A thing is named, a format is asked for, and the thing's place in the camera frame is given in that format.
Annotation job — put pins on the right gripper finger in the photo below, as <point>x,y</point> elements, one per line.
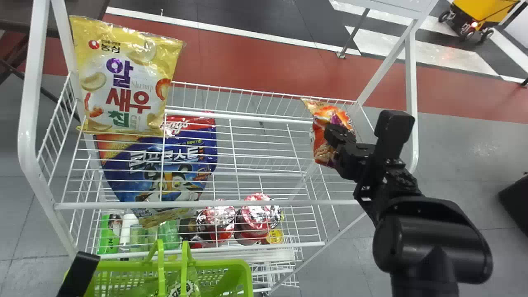
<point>340,134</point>

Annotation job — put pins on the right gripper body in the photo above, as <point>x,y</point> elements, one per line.
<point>354,161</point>

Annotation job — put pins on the orange snack packet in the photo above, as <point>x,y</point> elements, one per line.
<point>321,123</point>

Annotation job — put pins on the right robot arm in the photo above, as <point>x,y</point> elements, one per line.
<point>429,243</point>

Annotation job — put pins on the yellow can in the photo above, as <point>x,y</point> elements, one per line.
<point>274,236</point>

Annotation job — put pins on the red noodle cup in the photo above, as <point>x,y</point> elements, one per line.
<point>216,222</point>
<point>258,218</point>

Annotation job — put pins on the blue cereal bag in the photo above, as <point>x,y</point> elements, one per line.
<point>165,165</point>

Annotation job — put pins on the green basket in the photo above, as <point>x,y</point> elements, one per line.
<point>222,280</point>

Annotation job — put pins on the yellow cart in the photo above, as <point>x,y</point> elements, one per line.
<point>478,10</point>

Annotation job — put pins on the green bottle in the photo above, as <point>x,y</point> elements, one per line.
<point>107,237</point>
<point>169,235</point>

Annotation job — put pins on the green snack packet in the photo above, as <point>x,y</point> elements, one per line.
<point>181,288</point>

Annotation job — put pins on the yellow snack packet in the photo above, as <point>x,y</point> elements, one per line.
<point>123,82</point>

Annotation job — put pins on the white bottle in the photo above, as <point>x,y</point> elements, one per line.
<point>128,231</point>

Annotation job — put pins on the brown side table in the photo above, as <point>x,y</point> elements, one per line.
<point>24,16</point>

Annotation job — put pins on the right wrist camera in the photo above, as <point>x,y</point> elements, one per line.
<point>394,128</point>

